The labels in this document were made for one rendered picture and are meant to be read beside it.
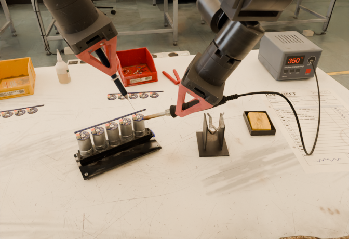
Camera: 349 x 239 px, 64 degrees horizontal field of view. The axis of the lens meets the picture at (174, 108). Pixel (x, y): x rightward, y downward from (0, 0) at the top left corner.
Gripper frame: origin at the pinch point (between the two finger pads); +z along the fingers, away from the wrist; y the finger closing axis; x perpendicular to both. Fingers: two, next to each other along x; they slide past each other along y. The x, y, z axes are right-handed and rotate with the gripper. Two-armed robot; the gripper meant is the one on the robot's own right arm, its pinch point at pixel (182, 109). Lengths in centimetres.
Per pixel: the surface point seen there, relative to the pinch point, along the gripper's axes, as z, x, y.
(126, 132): 10.3, -6.4, 2.4
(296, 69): -7.3, 25.2, -35.4
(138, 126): 9.1, -4.9, 0.4
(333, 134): -6.9, 32.4, -12.5
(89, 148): 13.7, -10.7, 7.8
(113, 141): 12.3, -7.5, 4.3
